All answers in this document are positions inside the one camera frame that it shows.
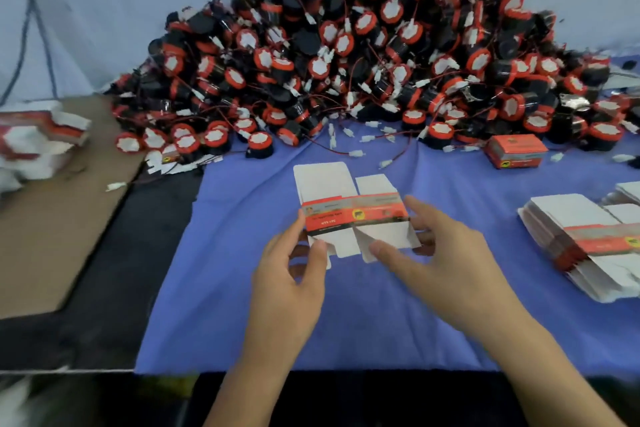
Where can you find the person's right hand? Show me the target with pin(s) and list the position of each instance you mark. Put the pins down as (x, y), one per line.
(455, 277)

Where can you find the person's left hand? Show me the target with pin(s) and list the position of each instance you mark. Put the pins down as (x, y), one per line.
(280, 302)

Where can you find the orange white paper box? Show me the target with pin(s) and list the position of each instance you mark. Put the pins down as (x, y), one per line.
(345, 209)
(515, 149)

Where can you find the stack of paper boxes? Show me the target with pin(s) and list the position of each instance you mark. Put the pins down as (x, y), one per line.
(580, 241)
(40, 141)

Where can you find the pile of black red buzzers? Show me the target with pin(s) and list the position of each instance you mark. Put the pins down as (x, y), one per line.
(370, 51)

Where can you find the blue cloth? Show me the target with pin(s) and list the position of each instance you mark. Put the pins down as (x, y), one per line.
(220, 241)

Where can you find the brown cardboard sheet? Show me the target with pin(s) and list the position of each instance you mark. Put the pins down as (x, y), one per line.
(60, 231)

